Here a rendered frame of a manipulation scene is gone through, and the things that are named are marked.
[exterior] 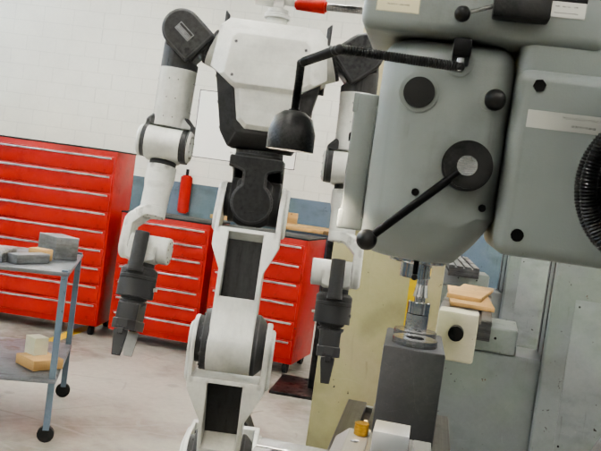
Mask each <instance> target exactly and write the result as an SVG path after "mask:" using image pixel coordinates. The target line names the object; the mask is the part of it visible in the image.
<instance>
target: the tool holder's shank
mask: <svg viewBox="0 0 601 451"><path fill-rule="evenodd" d="M427 284H428V280H421V279H417V284H416V286H415V290H414V293H413V296H415V298H414V301H416V302H425V300H426V298H427Z"/></svg>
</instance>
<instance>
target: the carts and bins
mask: <svg viewBox="0 0 601 451"><path fill-rule="evenodd" d="M79 240H80V239H79V238H75V237H72V236H69V235H66V234H54V233H39V239H38V247H30V248H24V247H16V246H8V245H0V269H2V270H10V271H18V272H26V273H35V274H43V275H51V276H60V277H61V282H60V289H59V296H58V304H57V312H56V319H55V333H54V341H53V342H50V341H49V338H48V337H46V336H43V335H40V334H34V335H26V339H21V338H11V337H2V336H0V379H2V380H14V381H25V382H36V383H47V384H48V385H47V400H46V407H45V414H44V421H43V426H41V427H40V428H39V429H38V432H37V438H38V440H39V441H40V442H43V443H46V442H49V441H51V439H52V438H53V436H54V434H55V431H54V429H53V428H52V427H51V426H50V422H51V413H52V406H53V399H54V392H56V394H57V395H58V396H60V397H65V396H68V395H69V393H70V386H69V385H68V384H67V376H68V369H69V360H70V353H71V348H72V332H73V325H74V317H75V310H76V302H77V295H78V288H79V281H80V266H81V259H82V258H83V254H82V252H78V248H79ZM73 270H74V277H73V284H72V298H71V306H70V313H69V320H68V328H67V336H66V343H60V340H61V333H62V325H63V312H64V304H65V296H66V289H67V282H68V276H69V275H70V274H71V273H72V272H73ZM62 369H63V371H62V379H61V383H60V384H58V385H57V387H56V389H55V383H56V381H57V379H58V377H59V375H60V373H61V370H62Z"/></svg>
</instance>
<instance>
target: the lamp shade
mask: <svg viewBox="0 0 601 451"><path fill-rule="evenodd" d="M315 137H316V135H315V130H314V124H313V120H312V119H311V118H310V117H309V116H308V115H307V114H306V113H303V112H301V111H300V110H298V109H291V108H289V110H284V111H282V112H280V113H278V114H277V115H275V117H274V119H273V121H272V123H271V124H270V126H269V128H268V133H267V145H266V148H270V149H279V150H285V151H291V152H299V153H307V154H313V150H314V144H315Z"/></svg>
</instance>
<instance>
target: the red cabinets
mask: <svg viewBox="0 0 601 451"><path fill-rule="evenodd" d="M136 156H137V154H133V153H128V152H122V151H117V150H111V149H98V148H91V147H85V146H78V145H72V144H65V143H58V142H52V141H45V140H33V139H26V138H19V137H13V136H5V135H0V245H8V246H16V247H24V248H30V247H38V239H39V233H54V234H66V235H69V236H72V237H75V238H79V239H80V240H79V248H78V252H82V254H83V258H82V259H81V266H80V281H79V288H78V295H77V302H76V310H75V317H74V324H80V325H86V326H88V330H87V333H88V335H93V333H94V328H95V327H97V326H99V325H101V324H103V326H104V327H108V328H110V329H114V328H113V327H111V326H112V321H113V317H115V314H116V310H117V305H118V302H119V301H120V299H122V297H121V295H119V294H116V289H117V284H118V281H119V276H120V273H121V268H122V266H123V265H125V264H127V263H128V260H127V259H126V258H121V257H120V255H119V253H118V245H119V241H120V236H121V232H122V228H123V220H124V219H125V216H126V215H127V214H128V213H129V212H130V211H131V210H129V209H130V202H131V189H132V182H133V175H134V167H135V160H136ZM138 230H143V231H146V232H149V233H150V235H154V236H159V237H164V238H169V239H172V240H173V242H174V248H173V255H172V258H171V260H170V263H169V264H168V265H167V266H166V265H161V264H157V265H155V268H154V270H156V271H157V273H158V276H157V283H156V288H155V289H157V292H154V296H153V301H146V302H144V303H146V304H147V308H146V311H145V316H144V320H143V323H144V328H143V333H140V332H137V333H140V335H145V336H154V337H159V338H164V339H169V340H174V341H179V342H184V343H187V344H188V337H189V332H190V324H191V322H192V321H193V320H194V319H195V318H196V316H197V315H198V314H203V315H205V312H207V309H213V303H214V297H215V290H216V280H217V273H218V266H217V263H216V257H215V254H214V251H213V247H212V237H213V232H214V230H213V228H212V219H205V218H199V217H188V216H182V215H175V214H170V213H166V214H165V220H156V219H150V220H148V221H147V222H146V223H144V224H143V225H141V226H139V227H138ZM326 239H327V238H325V237H320V236H314V235H308V234H297V233H292V232H285V236H284V238H283V240H281V242H280V248H279V251H278V253H277V254H276V255H275V257H274V258H273V260H272V261H271V263H270V265H269V266H268V268H267V270H266V271H265V273H264V278H263V285H262V291H261V297H260V304H259V310H258V315H261V316H262V317H263V318H264V319H265V321H266V322H267V325H268V323H272V324H273V325H274V328H273V330H274V331H275V332H276V337H275V349H274V356H273V362H280V363H282V364H283V365H282V373H287V371H288V369H289V365H292V364H293V363H295V362H297V363H298V364H302V363H303V359H304V357H305V356H307V355H309V354H310V351H311V345H312V338H313V332H314V325H315V321H313V319H314V312H312V310H314V309H315V304H316V297H317V293H319V287H320V285H312V284H311V283H310V277H311V274H310V272H311V269H312V266H311V265H312V260H313V259H314V258H319V259H323V258H324V254H325V247H326ZM60 282H61V277H60V276H51V275H43V274H35V273H26V272H18V271H10V270H2V269H0V312H3V313H10V314H15V315H22V316H27V317H33V318H39V319H50V320H55V319H56V312H57V304H58V296H59V289H60Z"/></svg>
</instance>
